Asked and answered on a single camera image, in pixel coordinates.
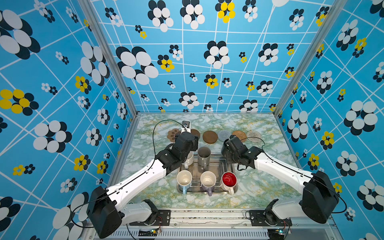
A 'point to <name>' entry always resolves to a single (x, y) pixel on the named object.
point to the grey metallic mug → (204, 156)
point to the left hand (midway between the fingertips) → (192, 135)
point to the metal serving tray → (217, 165)
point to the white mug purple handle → (208, 179)
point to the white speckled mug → (189, 160)
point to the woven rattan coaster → (241, 135)
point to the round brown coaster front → (195, 133)
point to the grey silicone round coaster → (223, 135)
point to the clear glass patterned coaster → (253, 135)
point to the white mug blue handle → (184, 179)
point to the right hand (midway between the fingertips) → (230, 155)
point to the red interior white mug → (228, 181)
